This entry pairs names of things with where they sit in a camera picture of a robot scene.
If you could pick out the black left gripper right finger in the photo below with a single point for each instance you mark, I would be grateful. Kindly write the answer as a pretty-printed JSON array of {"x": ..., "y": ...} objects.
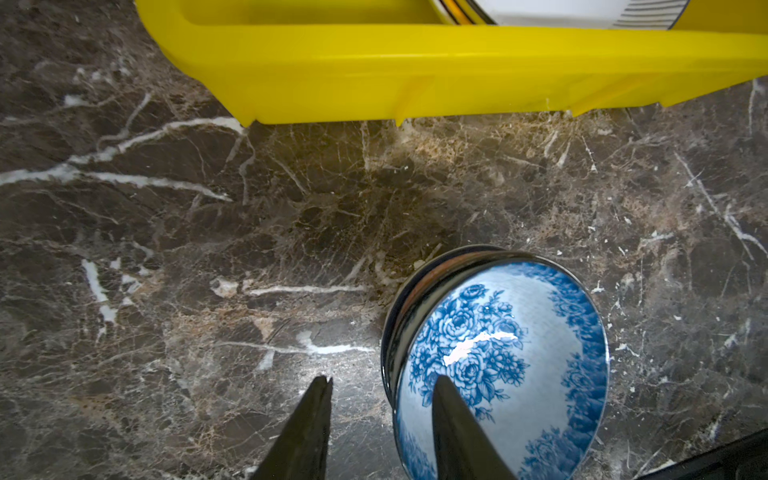
[{"x": 462, "y": 449}]

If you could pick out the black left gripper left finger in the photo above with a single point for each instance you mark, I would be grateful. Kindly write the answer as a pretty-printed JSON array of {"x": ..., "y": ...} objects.
[{"x": 301, "y": 450}]

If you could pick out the blue floral ceramic bowl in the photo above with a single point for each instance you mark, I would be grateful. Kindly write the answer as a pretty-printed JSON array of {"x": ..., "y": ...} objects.
[{"x": 523, "y": 343}]

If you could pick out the black leaf-pattern bowl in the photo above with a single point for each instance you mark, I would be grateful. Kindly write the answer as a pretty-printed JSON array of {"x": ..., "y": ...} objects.
[{"x": 416, "y": 289}]

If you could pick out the white black-striped-rim plate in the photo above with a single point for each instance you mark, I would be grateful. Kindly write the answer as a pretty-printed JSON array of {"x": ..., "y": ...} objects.
[{"x": 588, "y": 14}]

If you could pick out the yellow-rim dotted plate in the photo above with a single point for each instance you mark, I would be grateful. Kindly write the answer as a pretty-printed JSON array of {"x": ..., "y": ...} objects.
[{"x": 456, "y": 12}]

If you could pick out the yellow plastic bin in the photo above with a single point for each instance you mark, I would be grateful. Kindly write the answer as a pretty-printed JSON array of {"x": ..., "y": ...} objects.
[{"x": 282, "y": 62}]

